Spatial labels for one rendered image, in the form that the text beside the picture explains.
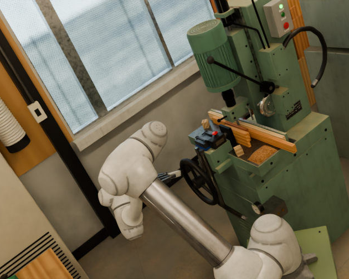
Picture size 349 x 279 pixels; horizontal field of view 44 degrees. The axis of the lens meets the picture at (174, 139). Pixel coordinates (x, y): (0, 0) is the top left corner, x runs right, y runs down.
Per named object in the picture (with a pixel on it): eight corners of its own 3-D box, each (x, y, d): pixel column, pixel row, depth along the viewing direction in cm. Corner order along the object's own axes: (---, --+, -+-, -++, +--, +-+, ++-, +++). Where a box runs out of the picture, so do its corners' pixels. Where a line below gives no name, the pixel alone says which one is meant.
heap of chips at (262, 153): (246, 159, 209) (245, 154, 208) (265, 145, 213) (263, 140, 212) (258, 164, 202) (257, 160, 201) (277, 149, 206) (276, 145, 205)
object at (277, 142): (213, 123, 250) (211, 117, 248) (216, 121, 251) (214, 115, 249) (294, 153, 199) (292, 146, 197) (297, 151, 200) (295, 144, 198)
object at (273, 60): (265, 78, 216) (257, 51, 209) (278, 69, 219) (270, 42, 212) (277, 80, 209) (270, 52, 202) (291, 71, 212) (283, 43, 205)
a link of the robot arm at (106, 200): (122, 183, 221) (132, 207, 217) (93, 192, 214) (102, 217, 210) (127, 175, 212) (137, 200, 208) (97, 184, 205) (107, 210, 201)
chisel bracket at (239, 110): (225, 122, 228) (220, 109, 224) (244, 108, 233) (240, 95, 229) (234, 125, 222) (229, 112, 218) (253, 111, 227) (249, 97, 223)
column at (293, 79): (256, 124, 251) (216, 6, 217) (282, 104, 258) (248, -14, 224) (284, 134, 233) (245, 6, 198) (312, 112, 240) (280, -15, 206)
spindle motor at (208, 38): (200, 90, 222) (178, 34, 207) (226, 73, 227) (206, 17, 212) (221, 96, 207) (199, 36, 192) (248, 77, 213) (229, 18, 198)
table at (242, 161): (178, 153, 250) (174, 144, 247) (217, 124, 260) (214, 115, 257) (247, 189, 200) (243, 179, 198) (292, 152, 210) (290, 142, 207)
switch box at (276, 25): (271, 37, 211) (262, 6, 203) (285, 27, 214) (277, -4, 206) (280, 37, 206) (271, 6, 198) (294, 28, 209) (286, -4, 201)
